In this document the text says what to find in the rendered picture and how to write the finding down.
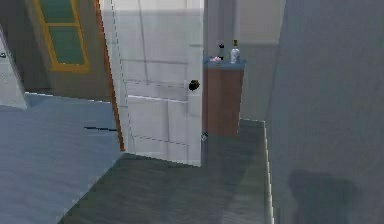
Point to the brown cabinet with blue top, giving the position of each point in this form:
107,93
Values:
222,100

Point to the white panelled room door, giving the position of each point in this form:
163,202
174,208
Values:
156,83

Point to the pink small object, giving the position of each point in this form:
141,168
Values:
215,59

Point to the dark slim bottle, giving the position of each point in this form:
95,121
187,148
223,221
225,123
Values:
221,51

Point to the clear glass bottle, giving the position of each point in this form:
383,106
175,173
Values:
235,53

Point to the yellow framed window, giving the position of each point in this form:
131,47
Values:
61,35

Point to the pale grey appliance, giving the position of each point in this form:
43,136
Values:
10,80

